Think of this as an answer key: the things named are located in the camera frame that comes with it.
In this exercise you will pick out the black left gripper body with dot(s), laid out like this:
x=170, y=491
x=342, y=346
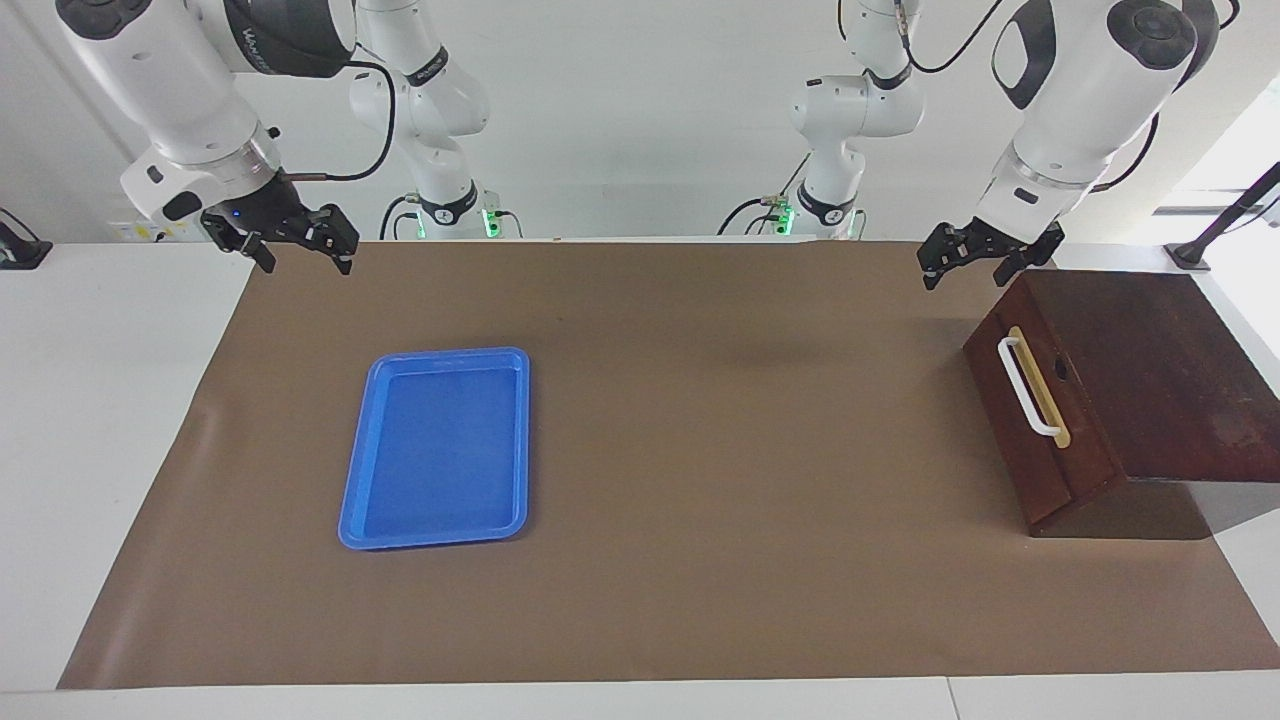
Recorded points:
x=1000, y=245

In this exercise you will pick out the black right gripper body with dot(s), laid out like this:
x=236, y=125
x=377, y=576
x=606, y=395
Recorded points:
x=270, y=218

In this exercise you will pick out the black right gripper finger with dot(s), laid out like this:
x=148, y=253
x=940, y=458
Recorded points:
x=257, y=251
x=343, y=238

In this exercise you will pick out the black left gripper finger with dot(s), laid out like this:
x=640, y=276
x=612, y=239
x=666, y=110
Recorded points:
x=932, y=265
x=1022, y=267

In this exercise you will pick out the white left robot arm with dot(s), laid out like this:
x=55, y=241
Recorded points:
x=1080, y=100

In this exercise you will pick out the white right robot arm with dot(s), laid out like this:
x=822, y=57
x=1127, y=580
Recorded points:
x=180, y=90

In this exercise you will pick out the dark brown wooden cabinet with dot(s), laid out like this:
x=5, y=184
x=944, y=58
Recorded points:
x=1170, y=380

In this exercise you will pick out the blue plastic tray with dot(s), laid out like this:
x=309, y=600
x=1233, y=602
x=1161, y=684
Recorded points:
x=440, y=450

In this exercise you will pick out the brown table mat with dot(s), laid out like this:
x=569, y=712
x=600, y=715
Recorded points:
x=700, y=450

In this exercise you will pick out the white wall socket strip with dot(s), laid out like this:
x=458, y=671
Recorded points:
x=150, y=233

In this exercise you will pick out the black camera stand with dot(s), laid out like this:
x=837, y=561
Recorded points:
x=1188, y=255

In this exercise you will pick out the black clamp mount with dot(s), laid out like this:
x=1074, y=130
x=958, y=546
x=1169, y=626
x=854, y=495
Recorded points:
x=20, y=252

